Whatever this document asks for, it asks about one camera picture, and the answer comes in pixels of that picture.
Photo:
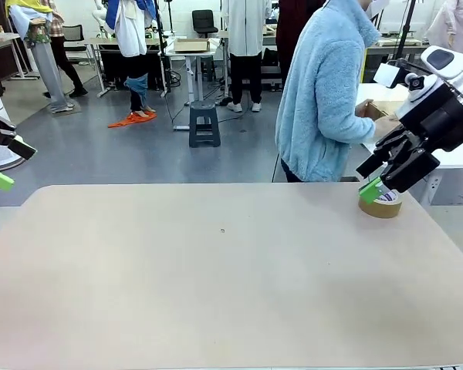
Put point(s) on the person in dark maroon clothes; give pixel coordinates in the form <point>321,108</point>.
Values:
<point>289,31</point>

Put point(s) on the person in white lab coat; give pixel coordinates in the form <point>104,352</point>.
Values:
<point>247,31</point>

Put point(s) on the person's right hand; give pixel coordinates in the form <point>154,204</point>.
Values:
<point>386,125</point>

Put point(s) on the yellow framed work table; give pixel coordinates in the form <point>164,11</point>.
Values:
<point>393,48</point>

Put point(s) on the orange cloth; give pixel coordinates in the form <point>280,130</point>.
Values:
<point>135,120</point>

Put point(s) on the person in plaid shirt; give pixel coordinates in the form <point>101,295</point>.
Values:
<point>67,65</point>

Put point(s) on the white metal leg table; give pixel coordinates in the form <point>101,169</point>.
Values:
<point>100,50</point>

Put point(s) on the white standing desk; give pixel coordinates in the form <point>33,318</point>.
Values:
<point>189,73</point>

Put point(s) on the white round-based floor unit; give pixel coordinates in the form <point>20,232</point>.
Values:
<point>0,156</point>

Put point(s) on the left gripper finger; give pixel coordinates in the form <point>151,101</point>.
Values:
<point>0,179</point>
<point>2,129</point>

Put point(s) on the brown packing tape roll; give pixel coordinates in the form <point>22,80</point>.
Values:
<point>378,211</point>

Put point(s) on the black light stand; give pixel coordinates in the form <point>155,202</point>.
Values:
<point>406,27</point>

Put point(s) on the wooden top table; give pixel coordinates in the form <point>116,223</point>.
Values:
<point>0,38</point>

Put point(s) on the person in blue fleece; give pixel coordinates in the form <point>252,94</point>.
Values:
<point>320,96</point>

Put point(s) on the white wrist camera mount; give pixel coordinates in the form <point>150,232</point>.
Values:
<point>424,90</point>

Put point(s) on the dark grey plastic step stool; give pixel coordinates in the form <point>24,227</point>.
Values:
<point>204,133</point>

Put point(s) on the large brown cardboard box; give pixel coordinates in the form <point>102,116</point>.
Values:
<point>376,109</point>

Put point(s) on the black mesh chair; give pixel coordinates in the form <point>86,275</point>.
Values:
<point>75,36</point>

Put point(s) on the person's left hand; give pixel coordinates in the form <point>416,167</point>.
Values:
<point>360,109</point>

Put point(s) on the person's right forearm blue sleeve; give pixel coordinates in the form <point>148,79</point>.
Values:
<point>351,129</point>

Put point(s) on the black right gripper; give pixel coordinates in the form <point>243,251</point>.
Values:
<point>443,123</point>

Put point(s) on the white side table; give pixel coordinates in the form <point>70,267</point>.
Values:
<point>459,158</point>

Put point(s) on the black office chair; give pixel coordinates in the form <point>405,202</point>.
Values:
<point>204,21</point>

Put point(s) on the black tripod stand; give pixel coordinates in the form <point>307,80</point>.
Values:
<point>162,46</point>

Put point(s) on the shallow cardboard box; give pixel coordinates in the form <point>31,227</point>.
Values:
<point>191,45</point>

